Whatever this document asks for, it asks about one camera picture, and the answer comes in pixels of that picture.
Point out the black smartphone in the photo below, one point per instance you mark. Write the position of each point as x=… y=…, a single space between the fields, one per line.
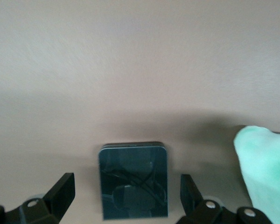
x=133 y=177

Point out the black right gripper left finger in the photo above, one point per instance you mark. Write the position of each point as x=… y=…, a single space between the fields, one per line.
x=58 y=198

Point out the green dinosaur plush toy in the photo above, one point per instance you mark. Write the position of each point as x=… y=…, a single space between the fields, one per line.
x=268 y=168

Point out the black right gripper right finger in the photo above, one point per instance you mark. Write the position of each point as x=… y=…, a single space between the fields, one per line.
x=193 y=205

